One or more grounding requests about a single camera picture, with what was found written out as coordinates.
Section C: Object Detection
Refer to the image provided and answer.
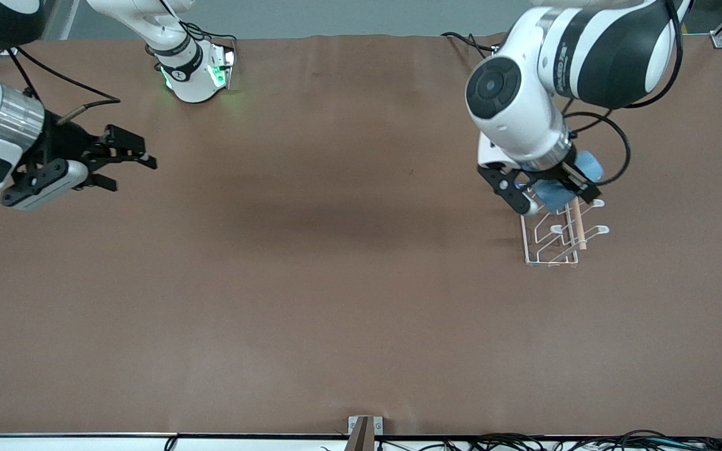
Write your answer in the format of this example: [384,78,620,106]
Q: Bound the small metal bracket plate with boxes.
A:
[347,416,384,437]

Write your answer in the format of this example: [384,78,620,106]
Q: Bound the blue plastic cup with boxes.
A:
[523,150,605,212]

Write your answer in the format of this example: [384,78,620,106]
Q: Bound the black right arm base cables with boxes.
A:
[145,0,238,58]

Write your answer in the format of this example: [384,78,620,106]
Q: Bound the brown stand pole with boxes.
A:
[343,417,375,451]

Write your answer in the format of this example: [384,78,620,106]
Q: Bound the black left arm base cables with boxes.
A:
[441,31,503,61]

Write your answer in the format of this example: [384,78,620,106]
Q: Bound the white wire cup holder rack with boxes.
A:
[520,197,610,269]

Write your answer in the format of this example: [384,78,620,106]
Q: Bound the black arm base cables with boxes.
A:
[145,0,238,58]
[441,31,503,61]

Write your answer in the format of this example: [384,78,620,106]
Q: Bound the brown table cover sheet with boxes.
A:
[0,33,722,438]

